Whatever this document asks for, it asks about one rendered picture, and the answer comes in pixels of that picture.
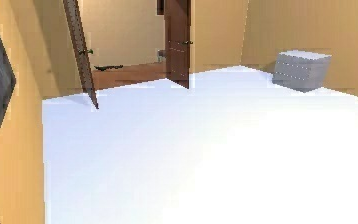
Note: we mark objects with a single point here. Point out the dark brown room door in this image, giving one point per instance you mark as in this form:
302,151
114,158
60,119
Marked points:
177,40

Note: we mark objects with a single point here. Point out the brown wooden room door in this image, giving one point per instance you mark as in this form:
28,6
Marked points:
80,50

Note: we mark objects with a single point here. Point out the grey chest of drawers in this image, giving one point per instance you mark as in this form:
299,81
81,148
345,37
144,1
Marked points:
300,70

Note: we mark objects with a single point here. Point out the flat dark green object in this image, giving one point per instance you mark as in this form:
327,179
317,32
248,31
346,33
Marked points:
108,67

